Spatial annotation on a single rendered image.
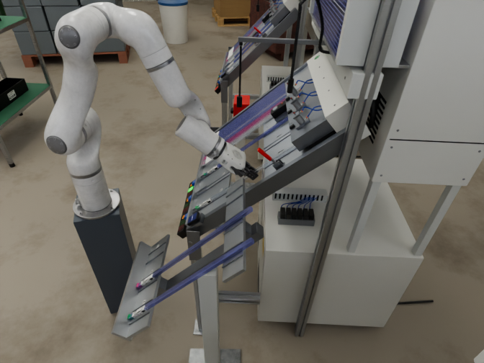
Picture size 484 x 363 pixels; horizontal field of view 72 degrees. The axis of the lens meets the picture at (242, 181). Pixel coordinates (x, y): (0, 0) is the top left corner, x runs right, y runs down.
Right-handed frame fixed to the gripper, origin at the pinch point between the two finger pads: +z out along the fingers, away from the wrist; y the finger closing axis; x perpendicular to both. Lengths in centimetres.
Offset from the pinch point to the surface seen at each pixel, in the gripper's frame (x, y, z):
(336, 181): -23.7, -13.9, 15.9
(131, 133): 145, 177, -33
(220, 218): 18.3, -10.0, 0.5
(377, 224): -11, 8, 65
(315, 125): -30.4, -5.3, 0.2
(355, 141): -37.0, -13.9, 8.5
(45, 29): 202, 343, -183
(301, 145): -22.8, -5.9, 1.8
